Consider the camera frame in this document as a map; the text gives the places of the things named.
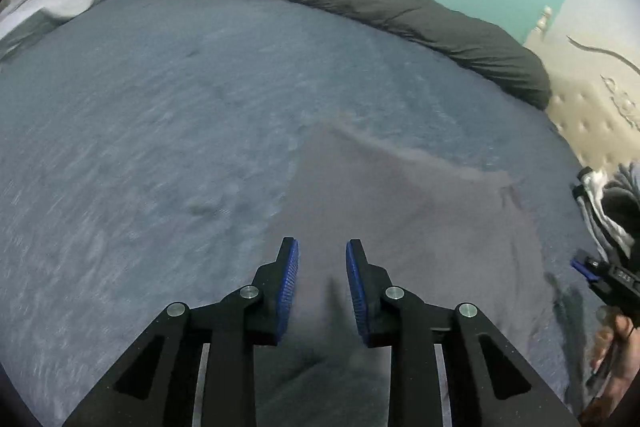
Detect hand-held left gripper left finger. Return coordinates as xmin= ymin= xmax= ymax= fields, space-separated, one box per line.
xmin=62 ymin=237 xmax=300 ymax=427

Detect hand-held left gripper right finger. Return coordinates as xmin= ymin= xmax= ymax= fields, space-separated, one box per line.
xmin=345 ymin=238 xmax=581 ymax=427

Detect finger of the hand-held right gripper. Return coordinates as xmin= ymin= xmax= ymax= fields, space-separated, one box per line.
xmin=571 ymin=259 xmax=598 ymax=283

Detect grey shorts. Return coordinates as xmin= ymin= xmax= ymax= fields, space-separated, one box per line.
xmin=252 ymin=122 xmax=573 ymax=427

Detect black and white clothes pile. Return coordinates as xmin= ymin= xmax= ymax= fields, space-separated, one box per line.
xmin=572 ymin=162 xmax=640 ymax=268

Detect person's right hand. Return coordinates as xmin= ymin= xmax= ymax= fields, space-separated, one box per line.
xmin=590 ymin=312 xmax=640 ymax=419

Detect beige tufted headboard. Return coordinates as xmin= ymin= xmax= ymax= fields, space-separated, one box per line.
xmin=522 ymin=0 xmax=640 ymax=180

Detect blue patterned bedspread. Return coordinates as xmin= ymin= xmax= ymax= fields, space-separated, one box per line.
xmin=0 ymin=0 xmax=608 ymax=427

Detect dark cable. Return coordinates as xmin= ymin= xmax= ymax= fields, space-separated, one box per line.
xmin=566 ymin=35 xmax=640 ymax=75

